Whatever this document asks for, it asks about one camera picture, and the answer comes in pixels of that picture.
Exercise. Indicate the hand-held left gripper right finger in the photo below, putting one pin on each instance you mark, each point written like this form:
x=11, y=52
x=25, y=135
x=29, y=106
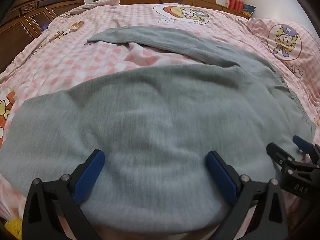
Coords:
x=220, y=177

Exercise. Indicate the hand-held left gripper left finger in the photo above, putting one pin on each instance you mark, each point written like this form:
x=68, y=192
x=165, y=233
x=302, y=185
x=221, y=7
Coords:
x=90, y=177

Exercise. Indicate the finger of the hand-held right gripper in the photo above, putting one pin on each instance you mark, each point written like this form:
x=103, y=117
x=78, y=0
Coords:
x=303, y=143
x=277, y=152

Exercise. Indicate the grey pants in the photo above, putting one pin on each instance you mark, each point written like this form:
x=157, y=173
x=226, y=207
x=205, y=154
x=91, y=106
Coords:
x=150, y=117

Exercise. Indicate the yellow fluffy rug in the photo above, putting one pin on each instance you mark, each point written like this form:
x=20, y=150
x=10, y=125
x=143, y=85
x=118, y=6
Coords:
x=13, y=228

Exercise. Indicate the pink checked cartoon blanket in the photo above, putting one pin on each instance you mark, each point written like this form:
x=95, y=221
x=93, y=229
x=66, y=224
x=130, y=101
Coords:
x=75, y=60

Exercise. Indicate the blue book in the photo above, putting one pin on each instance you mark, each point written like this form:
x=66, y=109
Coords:
x=248, y=10

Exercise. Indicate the dark wooden headboard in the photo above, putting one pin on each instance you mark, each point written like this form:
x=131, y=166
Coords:
x=25, y=17

